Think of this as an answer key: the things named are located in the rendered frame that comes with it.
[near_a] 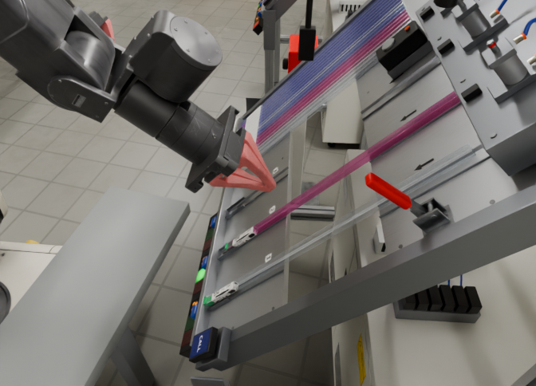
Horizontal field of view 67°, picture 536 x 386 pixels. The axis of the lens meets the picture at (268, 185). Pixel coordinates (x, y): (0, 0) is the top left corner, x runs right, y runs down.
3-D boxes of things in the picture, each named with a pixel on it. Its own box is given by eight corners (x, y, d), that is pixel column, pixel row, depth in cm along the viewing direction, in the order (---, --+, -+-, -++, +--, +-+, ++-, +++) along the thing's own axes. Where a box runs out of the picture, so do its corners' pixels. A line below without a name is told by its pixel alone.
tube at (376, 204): (210, 306, 73) (204, 304, 72) (210, 299, 74) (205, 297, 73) (476, 155, 46) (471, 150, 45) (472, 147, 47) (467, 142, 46)
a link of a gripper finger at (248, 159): (293, 149, 52) (236, 106, 48) (290, 187, 47) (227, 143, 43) (259, 176, 56) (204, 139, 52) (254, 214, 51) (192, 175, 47)
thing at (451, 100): (230, 252, 79) (224, 249, 78) (231, 246, 80) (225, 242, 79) (476, 91, 51) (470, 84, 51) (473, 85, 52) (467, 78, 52)
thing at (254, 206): (214, 352, 69) (199, 346, 67) (252, 126, 116) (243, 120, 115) (293, 317, 58) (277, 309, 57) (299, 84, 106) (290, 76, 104)
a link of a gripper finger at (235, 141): (292, 161, 50) (233, 118, 47) (289, 202, 45) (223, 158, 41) (257, 188, 54) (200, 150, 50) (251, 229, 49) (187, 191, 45)
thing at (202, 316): (222, 360, 70) (188, 345, 67) (256, 133, 118) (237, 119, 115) (226, 358, 70) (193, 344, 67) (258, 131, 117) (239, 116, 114)
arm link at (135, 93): (118, 85, 45) (97, 116, 42) (147, 44, 41) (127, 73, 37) (170, 120, 48) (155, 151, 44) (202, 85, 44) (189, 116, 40)
